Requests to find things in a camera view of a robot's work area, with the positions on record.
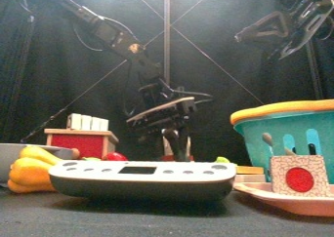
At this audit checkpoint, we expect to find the small yellow green toy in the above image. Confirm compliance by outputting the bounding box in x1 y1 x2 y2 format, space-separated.
213 156 232 165

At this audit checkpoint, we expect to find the red toy tomato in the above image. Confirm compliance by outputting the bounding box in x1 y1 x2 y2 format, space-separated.
101 151 129 162

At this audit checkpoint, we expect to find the white grey toy kitchen scale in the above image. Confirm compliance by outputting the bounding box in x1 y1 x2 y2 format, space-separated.
46 160 237 203

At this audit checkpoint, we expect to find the yellow wooden slab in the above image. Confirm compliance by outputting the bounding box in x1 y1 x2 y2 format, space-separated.
235 165 264 176

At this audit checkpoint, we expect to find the pale wooden slab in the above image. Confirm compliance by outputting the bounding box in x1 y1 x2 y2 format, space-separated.
233 174 267 183

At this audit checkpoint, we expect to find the wooden spoon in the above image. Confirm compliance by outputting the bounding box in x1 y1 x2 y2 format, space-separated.
260 132 298 157

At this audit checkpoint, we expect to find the red wooden box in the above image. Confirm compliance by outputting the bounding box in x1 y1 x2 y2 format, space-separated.
42 128 120 161

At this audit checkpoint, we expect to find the teal basket with yellow rim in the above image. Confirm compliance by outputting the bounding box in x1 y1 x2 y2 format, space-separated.
229 99 334 185

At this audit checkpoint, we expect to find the patterned cube with red circle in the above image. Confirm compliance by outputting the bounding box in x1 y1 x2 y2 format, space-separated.
268 154 331 198

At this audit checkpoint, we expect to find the pink plate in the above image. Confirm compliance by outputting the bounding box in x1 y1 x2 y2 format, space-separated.
232 181 334 217

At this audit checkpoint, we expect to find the yellow toy bell pepper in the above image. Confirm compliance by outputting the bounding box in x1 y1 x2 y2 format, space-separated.
6 145 64 195

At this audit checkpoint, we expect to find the grey plate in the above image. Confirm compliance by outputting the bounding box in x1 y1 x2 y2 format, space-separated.
0 142 76 184

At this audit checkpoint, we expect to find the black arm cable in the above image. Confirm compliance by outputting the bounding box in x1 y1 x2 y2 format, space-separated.
172 87 215 105

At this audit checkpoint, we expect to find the dark metal frame pole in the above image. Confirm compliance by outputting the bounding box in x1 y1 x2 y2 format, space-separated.
161 0 172 86
304 42 326 100

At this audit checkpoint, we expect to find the thin cross brace wire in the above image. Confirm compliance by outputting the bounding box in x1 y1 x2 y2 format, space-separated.
20 0 219 143
125 0 264 105

